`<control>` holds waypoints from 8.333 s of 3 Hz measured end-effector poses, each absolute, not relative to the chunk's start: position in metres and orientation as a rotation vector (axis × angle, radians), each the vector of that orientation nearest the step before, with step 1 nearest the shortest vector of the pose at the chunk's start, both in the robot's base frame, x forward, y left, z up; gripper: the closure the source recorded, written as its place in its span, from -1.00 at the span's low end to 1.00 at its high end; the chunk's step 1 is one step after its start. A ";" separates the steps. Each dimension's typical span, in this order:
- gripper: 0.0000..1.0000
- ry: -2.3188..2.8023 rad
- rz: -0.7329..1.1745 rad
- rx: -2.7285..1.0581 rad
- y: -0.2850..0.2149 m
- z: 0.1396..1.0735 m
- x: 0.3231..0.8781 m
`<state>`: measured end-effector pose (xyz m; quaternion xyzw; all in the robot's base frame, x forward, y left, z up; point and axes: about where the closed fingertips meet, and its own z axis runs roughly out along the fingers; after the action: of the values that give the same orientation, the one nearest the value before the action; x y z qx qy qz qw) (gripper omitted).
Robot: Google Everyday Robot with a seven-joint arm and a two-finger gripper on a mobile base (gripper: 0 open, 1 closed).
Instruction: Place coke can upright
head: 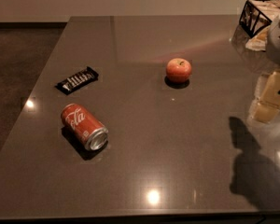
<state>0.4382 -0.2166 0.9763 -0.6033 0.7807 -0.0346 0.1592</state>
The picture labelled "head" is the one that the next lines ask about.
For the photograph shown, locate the white napkins in basket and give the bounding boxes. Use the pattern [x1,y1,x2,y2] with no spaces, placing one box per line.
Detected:
[239,0,280,51]

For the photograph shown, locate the black wire basket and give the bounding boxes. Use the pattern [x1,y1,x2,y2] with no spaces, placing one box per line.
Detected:
[239,0,280,37]

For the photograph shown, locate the red apple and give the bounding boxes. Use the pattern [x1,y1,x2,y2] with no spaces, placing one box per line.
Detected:
[166,58,192,84]

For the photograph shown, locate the red coke can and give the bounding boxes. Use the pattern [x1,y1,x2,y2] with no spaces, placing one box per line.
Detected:
[61,104,108,151]

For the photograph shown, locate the black candy bar wrapper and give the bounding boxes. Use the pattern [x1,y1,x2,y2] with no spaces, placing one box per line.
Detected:
[55,66,99,95]

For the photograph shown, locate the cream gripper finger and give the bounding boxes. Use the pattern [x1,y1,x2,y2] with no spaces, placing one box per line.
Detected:
[249,70,280,123]
[254,74,269,98]

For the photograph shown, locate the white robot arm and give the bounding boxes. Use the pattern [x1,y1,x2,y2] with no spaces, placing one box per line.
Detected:
[250,13,280,123]

